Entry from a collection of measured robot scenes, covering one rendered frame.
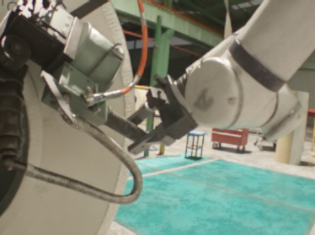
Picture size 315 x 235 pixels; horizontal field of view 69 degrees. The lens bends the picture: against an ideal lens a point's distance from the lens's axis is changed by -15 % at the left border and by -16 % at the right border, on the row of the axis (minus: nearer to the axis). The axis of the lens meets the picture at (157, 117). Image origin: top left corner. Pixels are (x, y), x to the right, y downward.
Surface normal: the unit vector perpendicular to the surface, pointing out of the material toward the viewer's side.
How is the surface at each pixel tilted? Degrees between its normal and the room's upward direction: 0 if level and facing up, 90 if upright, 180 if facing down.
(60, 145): 90
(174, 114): 65
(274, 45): 106
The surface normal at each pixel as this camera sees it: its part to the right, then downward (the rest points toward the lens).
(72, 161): 0.73, 0.11
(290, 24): -0.51, 0.29
